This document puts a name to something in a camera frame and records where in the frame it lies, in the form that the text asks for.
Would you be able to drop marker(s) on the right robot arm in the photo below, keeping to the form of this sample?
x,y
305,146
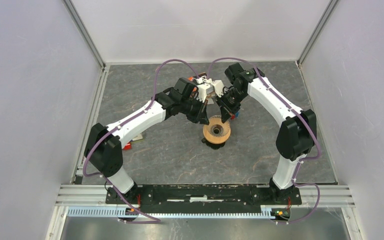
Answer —
x,y
297,128

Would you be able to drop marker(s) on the clear glass dripper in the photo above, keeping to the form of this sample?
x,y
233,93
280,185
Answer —
x,y
217,127

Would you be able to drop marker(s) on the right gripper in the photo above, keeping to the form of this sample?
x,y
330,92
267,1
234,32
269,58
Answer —
x,y
226,111

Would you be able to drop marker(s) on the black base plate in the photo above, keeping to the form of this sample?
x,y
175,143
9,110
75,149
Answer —
x,y
204,198

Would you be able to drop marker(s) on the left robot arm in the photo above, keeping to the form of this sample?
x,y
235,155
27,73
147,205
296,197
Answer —
x,y
104,148

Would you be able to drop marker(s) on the aluminium frame rail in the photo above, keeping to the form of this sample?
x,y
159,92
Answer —
x,y
60,212

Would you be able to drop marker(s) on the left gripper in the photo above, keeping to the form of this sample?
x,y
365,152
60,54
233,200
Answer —
x,y
201,116

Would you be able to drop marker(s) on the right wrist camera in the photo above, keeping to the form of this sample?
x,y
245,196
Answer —
x,y
218,87

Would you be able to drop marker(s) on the colourful block stack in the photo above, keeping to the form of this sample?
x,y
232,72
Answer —
x,y
137,138

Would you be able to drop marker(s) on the wooden ring holder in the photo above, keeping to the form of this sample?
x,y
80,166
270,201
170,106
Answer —
x,y
214,139

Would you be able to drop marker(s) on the red blue block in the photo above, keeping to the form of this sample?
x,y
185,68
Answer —
x,y
234,116

